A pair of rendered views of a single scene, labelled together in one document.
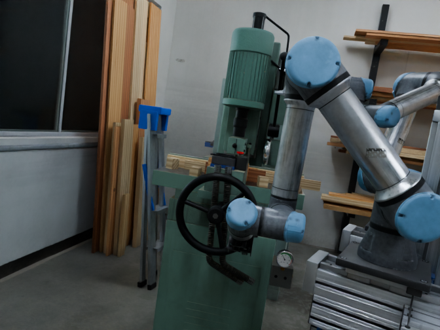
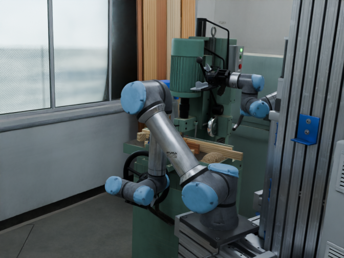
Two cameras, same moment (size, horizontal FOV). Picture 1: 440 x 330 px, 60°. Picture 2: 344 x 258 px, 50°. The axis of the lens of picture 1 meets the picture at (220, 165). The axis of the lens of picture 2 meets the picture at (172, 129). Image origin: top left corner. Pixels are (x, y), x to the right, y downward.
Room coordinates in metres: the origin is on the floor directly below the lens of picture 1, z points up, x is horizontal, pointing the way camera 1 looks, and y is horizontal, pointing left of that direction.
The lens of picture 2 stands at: (-0.29, -0.86, 1.51)
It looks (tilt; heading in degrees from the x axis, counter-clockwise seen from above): 14 degrees down; 25
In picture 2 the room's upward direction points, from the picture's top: 3 degrees clockwise
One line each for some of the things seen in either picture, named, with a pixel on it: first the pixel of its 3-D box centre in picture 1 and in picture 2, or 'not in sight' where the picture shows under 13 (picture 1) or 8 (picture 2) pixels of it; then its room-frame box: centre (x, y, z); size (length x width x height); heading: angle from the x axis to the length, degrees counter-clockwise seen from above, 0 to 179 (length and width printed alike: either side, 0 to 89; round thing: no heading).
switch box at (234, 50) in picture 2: (283, 74); (235, 59); (1.91, -0.24, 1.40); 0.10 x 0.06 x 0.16; 172
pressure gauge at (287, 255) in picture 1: (284, 260); not in sight; (1.37, -0.29, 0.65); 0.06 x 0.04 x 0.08; 82
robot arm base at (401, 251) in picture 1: (389, 242); (219, 209); (1.01, -0.49, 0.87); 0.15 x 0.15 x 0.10
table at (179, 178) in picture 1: (227, 187); (171, 155); (1.51, -0.04, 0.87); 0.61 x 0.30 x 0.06; 82
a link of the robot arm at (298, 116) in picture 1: (294, 141); (158, 137); (1.05, -0.19, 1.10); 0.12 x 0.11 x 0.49; 82
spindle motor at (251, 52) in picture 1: (248, 71); (186, 67); (1.61, -0.06, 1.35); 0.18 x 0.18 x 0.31
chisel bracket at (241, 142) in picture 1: (238, 147); (185, 124); (1.63, -0.07, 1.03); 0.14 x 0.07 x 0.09; 172
